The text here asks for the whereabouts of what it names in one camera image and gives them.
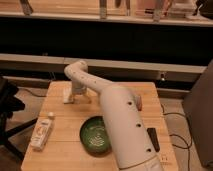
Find black office chair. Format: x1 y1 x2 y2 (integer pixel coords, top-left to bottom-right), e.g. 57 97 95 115
0 76 37 160

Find black cable on floor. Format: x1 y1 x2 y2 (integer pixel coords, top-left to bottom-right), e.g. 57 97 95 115
161 103 193 171

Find green bowl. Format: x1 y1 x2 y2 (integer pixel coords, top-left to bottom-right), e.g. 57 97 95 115
79 116 111 155

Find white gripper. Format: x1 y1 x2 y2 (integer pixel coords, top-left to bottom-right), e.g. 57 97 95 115
68 81 92 103

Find white sponge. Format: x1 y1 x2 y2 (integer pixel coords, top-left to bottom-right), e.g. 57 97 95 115
63 88 74 104

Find black remote control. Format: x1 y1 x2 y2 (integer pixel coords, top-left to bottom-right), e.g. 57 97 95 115
147 128 160 152

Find orange carrot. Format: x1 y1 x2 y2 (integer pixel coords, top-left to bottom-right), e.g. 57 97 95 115
135 95 142 111

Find white bottle with label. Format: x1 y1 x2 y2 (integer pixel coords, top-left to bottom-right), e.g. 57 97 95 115
30 112 55 151

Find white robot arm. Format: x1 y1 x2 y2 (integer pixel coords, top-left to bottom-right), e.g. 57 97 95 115
64 60 164 171

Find dark cabinet at right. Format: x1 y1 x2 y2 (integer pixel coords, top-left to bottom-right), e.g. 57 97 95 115
182 59 213 168

